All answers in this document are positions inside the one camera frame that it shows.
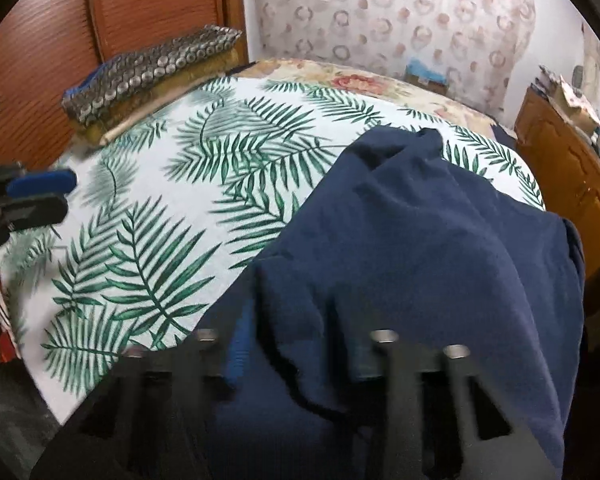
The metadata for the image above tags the cardboard box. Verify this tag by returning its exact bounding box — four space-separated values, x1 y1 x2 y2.
537 65 600 131

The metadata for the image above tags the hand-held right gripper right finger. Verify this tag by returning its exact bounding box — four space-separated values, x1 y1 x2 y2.
347 330 556 480

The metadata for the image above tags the navy blanket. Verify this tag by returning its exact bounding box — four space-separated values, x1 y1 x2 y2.
490 117 521 148

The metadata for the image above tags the wooden louvred wardrobe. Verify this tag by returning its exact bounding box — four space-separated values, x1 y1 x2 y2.
0 0 248 176

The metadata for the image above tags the blue box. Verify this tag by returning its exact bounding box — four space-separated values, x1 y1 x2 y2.
405 57 451 93

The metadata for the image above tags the navy t-shirt with orange print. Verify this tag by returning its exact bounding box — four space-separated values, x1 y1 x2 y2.
200 127 588 480

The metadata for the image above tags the circle patterned wall cloth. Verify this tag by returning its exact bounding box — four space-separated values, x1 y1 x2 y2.
252 0 538 111

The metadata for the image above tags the white palm leaf print sheet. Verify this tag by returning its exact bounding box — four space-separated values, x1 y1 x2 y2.
0 75 546 423

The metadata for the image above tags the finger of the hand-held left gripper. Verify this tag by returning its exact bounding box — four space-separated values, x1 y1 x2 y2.
0 162 78 201
0 194 71 241

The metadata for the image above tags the wooden cabinet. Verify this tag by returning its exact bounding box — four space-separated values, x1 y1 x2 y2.
514 85 600 311

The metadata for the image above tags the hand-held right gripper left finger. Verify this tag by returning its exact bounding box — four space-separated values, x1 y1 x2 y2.
30 295 256 480

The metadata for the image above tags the floral blanket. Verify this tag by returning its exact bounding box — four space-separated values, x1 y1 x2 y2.
235 58 511 141

